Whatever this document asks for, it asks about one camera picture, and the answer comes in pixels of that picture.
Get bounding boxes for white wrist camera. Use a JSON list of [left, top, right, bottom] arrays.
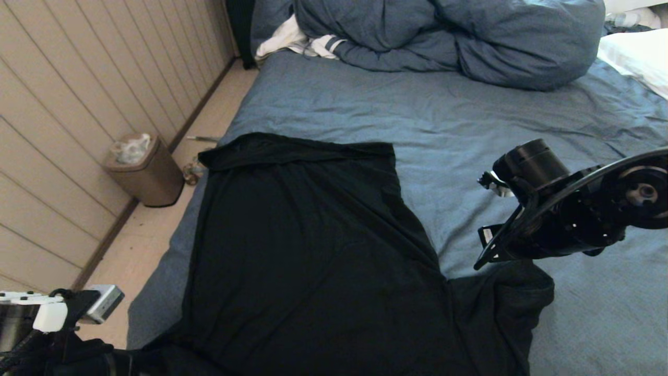
[[478, 171, 516, 198], [83, 285, 125, 324]]

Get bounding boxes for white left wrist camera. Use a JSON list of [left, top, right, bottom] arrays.
[[83, 285, 125, 324]]

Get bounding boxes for white pillow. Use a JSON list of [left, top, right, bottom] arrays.
[[599, 29, 668, 99]]

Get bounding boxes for crumpled blue duvet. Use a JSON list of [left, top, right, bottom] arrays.
[[250, 0, 607, 90]]

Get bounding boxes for green patterned slippers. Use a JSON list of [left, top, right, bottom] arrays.
[[183, 159, 206, 186]]

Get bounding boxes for black bedside furniture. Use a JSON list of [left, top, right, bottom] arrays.
[[225, 0, 257, 68]]

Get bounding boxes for blue bed sheet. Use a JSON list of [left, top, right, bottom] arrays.
[[125, 47, 668, 376]]

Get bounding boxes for bronze trash bin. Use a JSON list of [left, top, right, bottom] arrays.
[[103, 133, 184, 208]]

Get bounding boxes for black printed t-shirt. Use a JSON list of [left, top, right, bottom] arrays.
[[112, 132, 555, 376]]

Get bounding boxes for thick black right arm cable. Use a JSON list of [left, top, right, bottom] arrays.
[[473, 148, 668, 271]]

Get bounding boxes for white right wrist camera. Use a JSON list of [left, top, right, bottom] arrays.
[[478, 171, 516, 198]]

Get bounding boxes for white striped garment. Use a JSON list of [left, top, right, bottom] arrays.
[[255, 13, 346, 59]]

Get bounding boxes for black left camera bracket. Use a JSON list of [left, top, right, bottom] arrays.
[[50, 289, 101, 337]]

